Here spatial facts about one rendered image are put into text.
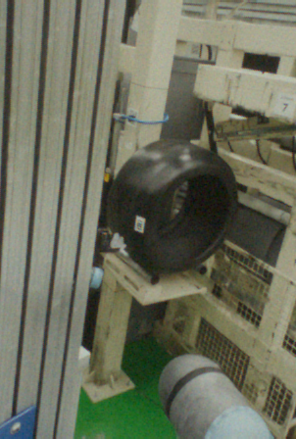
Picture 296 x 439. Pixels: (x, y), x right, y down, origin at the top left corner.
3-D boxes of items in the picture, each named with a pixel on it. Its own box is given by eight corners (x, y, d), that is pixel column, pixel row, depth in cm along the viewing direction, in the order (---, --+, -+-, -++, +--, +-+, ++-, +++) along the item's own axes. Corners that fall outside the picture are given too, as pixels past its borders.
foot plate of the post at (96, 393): (72, 370, 268) (72, 365, 267) (111, 359, 284) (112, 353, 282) (93, 403, 248) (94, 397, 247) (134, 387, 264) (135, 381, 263)
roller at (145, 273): (108, 248, 221) (114, 240, 221) (115, 251, 224) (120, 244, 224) (149, 283, 195) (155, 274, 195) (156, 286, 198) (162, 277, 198)
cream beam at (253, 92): (190, 96, 216) (197, 63, 211) (228, 100, 231) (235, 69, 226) (295, 125, 171) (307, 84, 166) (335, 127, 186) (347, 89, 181)
